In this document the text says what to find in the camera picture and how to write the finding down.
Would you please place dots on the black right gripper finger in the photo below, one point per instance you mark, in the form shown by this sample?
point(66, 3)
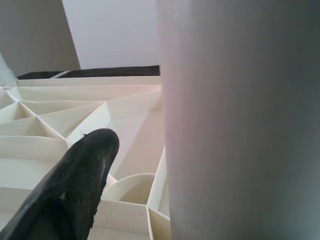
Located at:
point(75, 180)

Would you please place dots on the white plastic children table top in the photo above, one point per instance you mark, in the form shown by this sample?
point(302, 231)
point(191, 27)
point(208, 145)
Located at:
point(75, 112)

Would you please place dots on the long white flat strip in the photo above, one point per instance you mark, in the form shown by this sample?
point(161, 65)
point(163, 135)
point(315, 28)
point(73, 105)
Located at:
point(61, 74)

